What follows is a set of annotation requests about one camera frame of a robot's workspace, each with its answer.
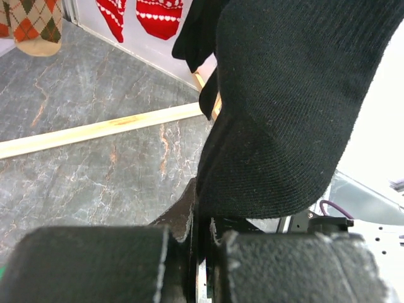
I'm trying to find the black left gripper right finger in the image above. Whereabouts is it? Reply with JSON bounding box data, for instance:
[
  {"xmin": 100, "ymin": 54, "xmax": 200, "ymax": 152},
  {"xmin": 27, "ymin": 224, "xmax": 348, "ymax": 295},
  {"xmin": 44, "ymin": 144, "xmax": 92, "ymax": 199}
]
[{"xmin": 208, "ymin": 217, "xmax": 395, "ymax": 302}]

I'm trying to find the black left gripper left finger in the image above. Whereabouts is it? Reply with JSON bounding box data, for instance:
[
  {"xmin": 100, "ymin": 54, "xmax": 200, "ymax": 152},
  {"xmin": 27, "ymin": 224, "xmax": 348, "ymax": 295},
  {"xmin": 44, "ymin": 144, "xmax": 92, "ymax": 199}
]
[{"xmin": 1, "ymin": 179, "xmax": 198, "ymax": 302}]

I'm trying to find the black white-striped sock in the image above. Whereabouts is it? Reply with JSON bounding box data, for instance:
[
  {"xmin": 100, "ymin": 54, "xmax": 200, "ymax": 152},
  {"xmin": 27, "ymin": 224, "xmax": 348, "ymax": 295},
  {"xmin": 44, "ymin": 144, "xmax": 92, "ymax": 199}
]
[
  {"xmin": 172, "ymin": 0, "xmax": 229, "ymax": 73},
  {"xmin": 196, "ymin": 1, "xmax": 403, "ymax": 219}
]

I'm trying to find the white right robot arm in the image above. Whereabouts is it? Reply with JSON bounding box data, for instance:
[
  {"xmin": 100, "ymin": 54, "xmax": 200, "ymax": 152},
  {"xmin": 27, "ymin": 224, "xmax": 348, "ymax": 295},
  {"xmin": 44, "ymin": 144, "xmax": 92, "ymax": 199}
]
[{"xmin": 276, "ymin": 171, "xmax": 403, "ymax": 254}]

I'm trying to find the wooden hanger rack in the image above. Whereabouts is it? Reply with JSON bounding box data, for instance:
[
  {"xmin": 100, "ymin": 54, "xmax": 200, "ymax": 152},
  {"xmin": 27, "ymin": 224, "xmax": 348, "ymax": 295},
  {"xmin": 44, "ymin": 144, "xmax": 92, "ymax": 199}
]
[{"xmin": 0, "ymin": 71, "xmax": 222, "ymax": 160}]

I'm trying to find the red patterned sock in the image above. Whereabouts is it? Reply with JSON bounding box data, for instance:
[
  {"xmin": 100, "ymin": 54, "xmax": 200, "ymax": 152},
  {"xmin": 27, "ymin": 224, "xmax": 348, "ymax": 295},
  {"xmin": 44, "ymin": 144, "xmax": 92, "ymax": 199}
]
[
  {"xmin": 136, "ymin": 0, "xmax": 183, "ymax": 40},
  {"xmin": 95, "ymin": 0, "xmax": 126, "ymax": 43}
]

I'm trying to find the tan orange argyle sock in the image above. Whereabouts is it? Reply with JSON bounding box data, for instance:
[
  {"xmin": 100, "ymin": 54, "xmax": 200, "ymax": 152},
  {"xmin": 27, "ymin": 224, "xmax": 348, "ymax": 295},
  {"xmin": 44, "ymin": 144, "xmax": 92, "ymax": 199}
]
[
  {"xmin": 9, "ymin": 0, "xmax": 62, "ymax": 57},
  {"xmin": 0, "ymin": 0, "xmax": 14, "ymax": 40}
]

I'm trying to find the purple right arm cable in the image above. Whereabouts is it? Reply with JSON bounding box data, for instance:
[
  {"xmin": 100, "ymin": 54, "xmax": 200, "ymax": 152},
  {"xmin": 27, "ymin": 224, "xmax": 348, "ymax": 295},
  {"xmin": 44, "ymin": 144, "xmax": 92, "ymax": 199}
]
[{"xmin": 319, "ymin": 199, "xmax": 354, "ymax": 219}]

